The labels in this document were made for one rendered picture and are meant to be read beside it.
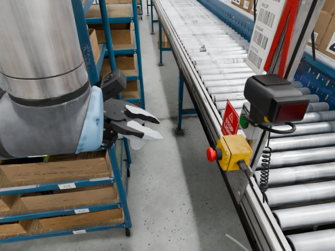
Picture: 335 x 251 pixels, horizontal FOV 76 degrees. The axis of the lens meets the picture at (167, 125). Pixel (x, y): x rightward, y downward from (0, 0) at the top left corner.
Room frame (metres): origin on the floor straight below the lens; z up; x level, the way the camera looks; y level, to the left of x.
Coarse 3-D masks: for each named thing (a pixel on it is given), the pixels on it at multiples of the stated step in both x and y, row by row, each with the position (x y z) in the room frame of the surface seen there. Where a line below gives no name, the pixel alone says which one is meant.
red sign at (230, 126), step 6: (228, 102) 0.54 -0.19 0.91; (228, 108) 0.54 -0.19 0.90; (228, 114) 0.53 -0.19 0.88; (234, 114) 0.49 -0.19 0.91; (228, 120) 0.52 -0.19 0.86; (234, 120) 0.48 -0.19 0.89; (222, 126) 0.55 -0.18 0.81; (228, 126) 0.51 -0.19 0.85; (234, 126) 0.48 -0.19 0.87; (222, 132) 0.54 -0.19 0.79; (228, 132) 0.50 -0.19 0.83; (234, 132) 0.47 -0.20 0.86
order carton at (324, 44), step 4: (332, 20) 1.04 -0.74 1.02; (332, 24) 1.03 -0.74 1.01; (328, 28) 1.04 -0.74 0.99; (332, 28) 1.02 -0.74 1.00; (328, 32) 1.03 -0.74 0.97; (332, 32) 1.01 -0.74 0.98; (324, 36) 1.04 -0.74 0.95; (328, 36) 1.02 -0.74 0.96; (324, 40) 1.03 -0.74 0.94; (328, 40) 1.01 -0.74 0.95; (320, 44) 1.04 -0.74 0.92; (324, 44) 1.02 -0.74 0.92; (328, 44) 1.00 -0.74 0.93; (320, 48) 1.03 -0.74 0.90; (324, 48) 1.01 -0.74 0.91; (324, 52) 1.00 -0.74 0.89; (328, 52) 0.98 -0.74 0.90; (328, 56) 0.97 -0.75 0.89; (332, 56) 0.95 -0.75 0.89
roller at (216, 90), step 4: (292, 84) 0.96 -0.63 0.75; (296, 84) 0.96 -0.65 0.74; (300, 84) 0.96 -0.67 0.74; (208, 88) 0.91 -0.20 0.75; (212, 88) 0.91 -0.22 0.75; (216, 88) 0.91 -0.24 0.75; (220, 88) 0.91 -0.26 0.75; (224, 88) 0.92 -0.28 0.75; (228, 88) 0.92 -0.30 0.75; (232, 88) 0.92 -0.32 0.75; (236, 88) 0.92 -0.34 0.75; (240, 88) 0.92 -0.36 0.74; (208, 92) 0.89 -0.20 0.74; (212, 92) 0.90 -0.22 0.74; (216, 92) 0.90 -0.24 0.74; (220, 92) 0.90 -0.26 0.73; (224, 92) 0.90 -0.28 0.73; (228, 92) 0.90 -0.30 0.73; (232, 92) 0.91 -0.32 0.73; (236, 92) 0.91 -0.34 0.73
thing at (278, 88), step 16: (256, 80) 0.36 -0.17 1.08; (272, 80) 0.35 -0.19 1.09; (256, 96) 0.33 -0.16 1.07; (272, 96) 0.30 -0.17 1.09; (288, 96) 0.30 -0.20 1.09; (304, 96) 0.30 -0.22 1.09; (256, 112) 0.34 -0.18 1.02; (272, 112) 0.28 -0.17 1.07; (288, 112) 0.28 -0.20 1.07; (304, 112) 0.28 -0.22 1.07
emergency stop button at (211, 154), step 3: (210, 147) 0.41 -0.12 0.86; (207, 150) 0.40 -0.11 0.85; (210, 150) 0.39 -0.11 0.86; (213, 150) 0.40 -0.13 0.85; (207, 153) 0.40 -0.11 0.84; (210, 153) 0.39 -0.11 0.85; (213, 153) 0.39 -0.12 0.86; (207, 156) 0.39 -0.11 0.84; (210, 156) 0.38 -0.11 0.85; (213, 156) 0.38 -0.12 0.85; (210, 159) 0.38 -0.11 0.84; (213, 159) 0.38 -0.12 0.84
